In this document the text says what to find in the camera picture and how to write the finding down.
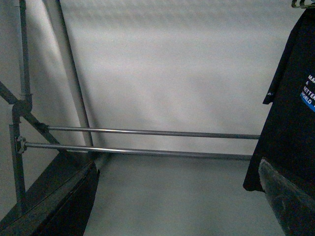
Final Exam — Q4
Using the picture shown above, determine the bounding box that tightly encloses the black printed t-shirt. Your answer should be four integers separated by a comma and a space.
243, 8, 315, 191

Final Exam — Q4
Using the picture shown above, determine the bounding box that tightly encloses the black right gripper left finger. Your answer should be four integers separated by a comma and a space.
0, 152, 99, 236

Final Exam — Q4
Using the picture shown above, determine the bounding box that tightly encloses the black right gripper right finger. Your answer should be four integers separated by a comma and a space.
258, 158, 315, 236

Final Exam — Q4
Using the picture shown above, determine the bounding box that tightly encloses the grey metal clothes rack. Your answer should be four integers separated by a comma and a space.
0, 0, 259, 215

